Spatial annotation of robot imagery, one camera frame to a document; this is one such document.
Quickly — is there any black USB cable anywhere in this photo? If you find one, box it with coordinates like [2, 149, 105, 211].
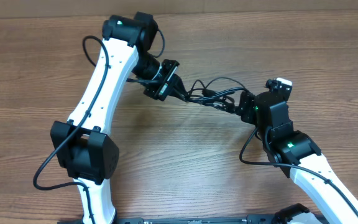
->
[181, 86, 245, 113]
[178, 77, 250, 114]

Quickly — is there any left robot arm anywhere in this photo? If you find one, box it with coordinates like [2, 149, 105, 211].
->
[50, 12, 187, 223]

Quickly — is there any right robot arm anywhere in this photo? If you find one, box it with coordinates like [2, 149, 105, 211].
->
[239, 91, 358, 223]

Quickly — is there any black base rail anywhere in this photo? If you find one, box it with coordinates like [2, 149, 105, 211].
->
[57, 214, 334, 224]

